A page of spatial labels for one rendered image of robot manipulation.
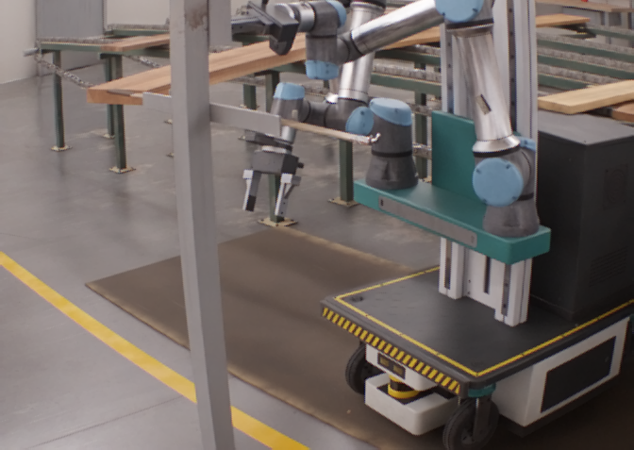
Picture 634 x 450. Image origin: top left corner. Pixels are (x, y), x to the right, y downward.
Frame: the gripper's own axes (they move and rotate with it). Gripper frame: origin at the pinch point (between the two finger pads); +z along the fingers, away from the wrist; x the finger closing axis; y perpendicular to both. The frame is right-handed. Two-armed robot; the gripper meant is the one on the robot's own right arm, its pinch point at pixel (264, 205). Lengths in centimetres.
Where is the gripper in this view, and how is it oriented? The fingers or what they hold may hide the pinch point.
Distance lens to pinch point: 226.5
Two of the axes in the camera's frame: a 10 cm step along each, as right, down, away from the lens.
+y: 7.5, 2.0, 6.3
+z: -2.1, 9.8, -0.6
